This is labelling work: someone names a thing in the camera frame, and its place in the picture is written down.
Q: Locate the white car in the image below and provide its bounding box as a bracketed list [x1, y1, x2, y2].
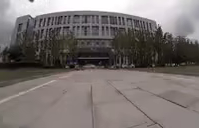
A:
[82, 63, 97, 70]

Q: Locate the row of parked cars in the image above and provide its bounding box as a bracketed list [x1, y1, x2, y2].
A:
[109, 63, 137, 70]

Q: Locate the large white curved building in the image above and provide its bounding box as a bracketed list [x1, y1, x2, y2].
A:
[10, 10, 159, 68]

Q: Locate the grey concrete paved road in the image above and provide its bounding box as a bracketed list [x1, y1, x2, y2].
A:
[0, 68, 199, 128]

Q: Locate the row of thin trees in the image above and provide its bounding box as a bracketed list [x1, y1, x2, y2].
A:
[0, 29, 79, 69]

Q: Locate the row of dark trees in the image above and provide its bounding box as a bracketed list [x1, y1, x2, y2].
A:
[111, 25, 199, 69]

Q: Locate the dark hedge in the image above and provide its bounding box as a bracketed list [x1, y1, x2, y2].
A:
[0, 61, 56, 70]

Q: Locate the grass strip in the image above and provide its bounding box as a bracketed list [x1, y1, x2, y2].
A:
[133, 64, 199, 78]
[0, 67, 73, 91]

